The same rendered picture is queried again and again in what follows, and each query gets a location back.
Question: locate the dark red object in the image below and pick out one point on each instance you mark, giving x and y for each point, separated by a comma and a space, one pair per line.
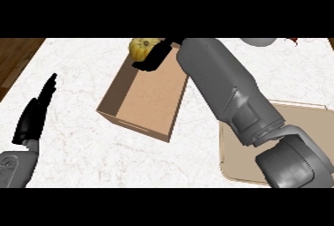
291, 40

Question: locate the grey rounded object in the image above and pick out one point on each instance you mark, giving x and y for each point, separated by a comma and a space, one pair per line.
259, 41

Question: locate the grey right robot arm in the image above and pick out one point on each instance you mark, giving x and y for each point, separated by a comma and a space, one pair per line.
243, 111

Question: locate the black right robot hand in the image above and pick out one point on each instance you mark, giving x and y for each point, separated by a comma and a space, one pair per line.
152, 57

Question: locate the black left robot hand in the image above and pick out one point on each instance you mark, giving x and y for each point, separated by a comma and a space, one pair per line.
33, 117

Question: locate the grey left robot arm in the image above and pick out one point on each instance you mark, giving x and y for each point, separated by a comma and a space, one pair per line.
15, 167

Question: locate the brown cardboard box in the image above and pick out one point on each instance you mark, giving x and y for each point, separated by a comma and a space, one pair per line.
145, 94

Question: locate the yellow squash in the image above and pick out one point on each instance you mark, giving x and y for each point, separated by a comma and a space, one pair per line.
139, 48

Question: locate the beige tray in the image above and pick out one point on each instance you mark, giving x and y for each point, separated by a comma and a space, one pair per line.
314, 132

